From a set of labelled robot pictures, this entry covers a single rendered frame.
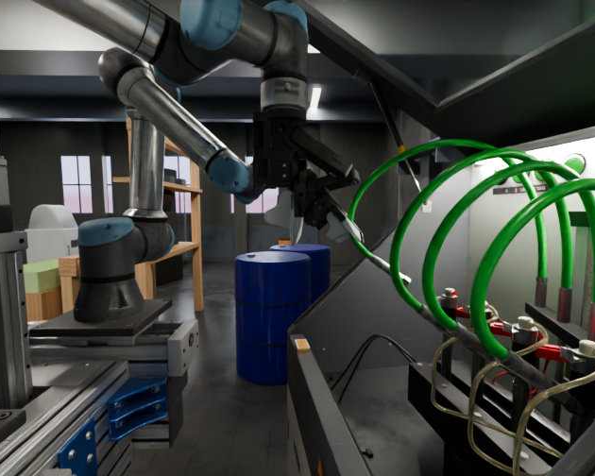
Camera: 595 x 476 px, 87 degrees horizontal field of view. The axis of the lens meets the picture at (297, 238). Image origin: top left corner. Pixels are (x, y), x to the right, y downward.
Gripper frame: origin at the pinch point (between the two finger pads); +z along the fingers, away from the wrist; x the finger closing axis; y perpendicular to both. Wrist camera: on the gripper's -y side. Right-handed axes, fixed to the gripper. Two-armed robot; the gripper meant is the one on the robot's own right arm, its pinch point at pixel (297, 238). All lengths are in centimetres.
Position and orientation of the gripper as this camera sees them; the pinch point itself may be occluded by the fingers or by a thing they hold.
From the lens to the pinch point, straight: 52.6
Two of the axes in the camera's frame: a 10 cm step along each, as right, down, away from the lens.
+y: -9.9, 0.2, -1.7
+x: 1.7, 0.9, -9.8
